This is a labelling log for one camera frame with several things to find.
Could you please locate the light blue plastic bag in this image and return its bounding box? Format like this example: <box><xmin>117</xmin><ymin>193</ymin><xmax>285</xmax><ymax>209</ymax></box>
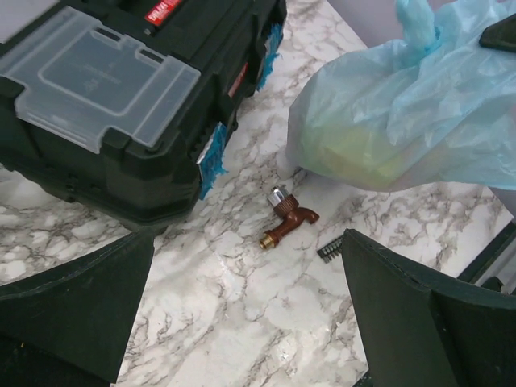
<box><xmin>286</xmin><ymin>1</ymin><xmax>515</xmax><ymax>192</ymax></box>

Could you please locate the black plastic toolbox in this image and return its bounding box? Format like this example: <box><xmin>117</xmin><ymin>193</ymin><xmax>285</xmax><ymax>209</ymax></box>
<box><xmin>1</xmin><ymin>0</ymin><xmax>287</xmax><ymax>231</ymax></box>

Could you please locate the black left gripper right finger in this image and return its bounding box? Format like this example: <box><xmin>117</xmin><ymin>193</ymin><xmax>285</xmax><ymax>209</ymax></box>
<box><xmin>342</xmin><ymin>229</ymin><xmax>515</xmax><ymax>386</ymax></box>

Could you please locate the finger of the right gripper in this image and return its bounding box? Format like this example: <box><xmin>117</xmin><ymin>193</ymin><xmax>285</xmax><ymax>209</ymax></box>
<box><xmin>479</xmin><ymin>14</ymin><xmax>516</xmax><ymax>49</ymax></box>

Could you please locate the small black comb piece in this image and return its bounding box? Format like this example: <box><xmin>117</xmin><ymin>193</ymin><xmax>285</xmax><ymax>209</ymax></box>
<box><xmin>317</xmin><ymin>236</ymin><xmax>342</xmax><ymax>264</ymax></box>

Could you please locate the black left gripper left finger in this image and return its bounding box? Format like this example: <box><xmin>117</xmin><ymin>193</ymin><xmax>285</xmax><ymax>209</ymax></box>
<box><xmin>1</xmin><ymin>232</ymin><xmax>154</xmax><ymax>383</ymax></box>

